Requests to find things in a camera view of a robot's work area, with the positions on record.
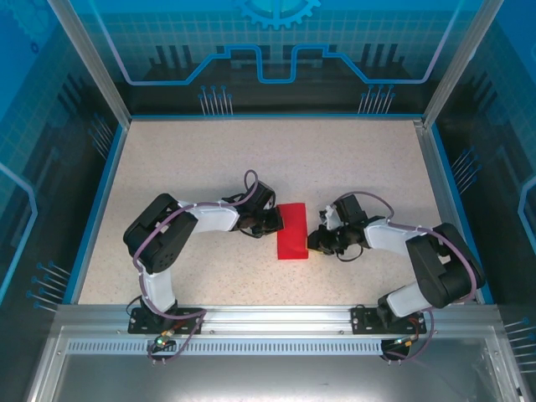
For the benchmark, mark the aluminium mounting rail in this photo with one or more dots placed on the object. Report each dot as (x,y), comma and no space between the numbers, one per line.
(276,318)

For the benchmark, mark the blue table edge strip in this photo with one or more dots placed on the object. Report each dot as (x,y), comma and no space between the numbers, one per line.
(98,209)
(272,116)
(451,188)

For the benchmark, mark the aluminium frame post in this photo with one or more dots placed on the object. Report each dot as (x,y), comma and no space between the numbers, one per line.
(456,63)
(94,63)

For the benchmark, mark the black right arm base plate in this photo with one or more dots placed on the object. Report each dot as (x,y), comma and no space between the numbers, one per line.
(362,320)

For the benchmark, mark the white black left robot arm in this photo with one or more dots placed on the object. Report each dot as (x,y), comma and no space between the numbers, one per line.
(209,218)

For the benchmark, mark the steel sheet tray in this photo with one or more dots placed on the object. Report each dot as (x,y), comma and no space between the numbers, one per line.
(268,377)

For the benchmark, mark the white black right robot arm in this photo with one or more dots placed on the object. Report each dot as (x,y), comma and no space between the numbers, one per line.
(385,238)

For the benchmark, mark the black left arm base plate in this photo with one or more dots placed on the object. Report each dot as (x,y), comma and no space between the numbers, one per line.
(138,322)

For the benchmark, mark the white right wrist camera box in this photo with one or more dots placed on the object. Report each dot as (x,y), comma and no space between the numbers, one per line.
(328,215)

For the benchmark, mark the red cloth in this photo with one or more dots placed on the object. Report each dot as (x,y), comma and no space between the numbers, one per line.
(293,234)

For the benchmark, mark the aluminium side rail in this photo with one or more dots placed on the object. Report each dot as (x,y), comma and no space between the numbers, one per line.
(439,188)

